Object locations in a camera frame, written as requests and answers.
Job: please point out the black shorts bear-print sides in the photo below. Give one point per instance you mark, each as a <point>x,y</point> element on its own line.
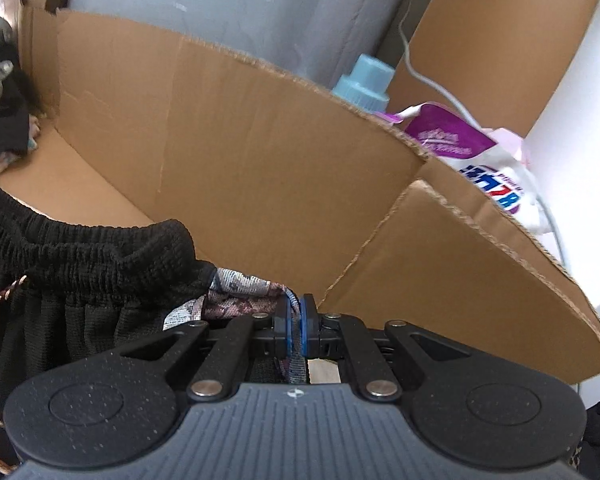
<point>80,270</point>

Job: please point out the blue-capped detergent bottle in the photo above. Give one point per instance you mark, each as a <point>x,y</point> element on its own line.
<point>365,80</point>

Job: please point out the purple white detergent pouch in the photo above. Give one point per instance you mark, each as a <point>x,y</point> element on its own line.
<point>450,140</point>

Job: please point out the open brown cardboard box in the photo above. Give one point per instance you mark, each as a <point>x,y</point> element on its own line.
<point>280,160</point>

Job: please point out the pink packet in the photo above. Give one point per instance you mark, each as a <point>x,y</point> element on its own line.
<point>510,142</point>

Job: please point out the black garment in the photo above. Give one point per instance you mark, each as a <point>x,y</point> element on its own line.
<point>5,110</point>

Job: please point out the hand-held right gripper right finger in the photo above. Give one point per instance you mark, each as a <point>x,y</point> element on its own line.
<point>309,325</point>

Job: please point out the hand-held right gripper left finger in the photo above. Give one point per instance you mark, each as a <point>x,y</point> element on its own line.
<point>286,325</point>

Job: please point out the pale patterned cloth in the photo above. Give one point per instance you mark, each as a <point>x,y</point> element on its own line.
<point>0,164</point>

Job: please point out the tall brown cardboard box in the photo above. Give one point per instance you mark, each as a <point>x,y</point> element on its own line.
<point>505,35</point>

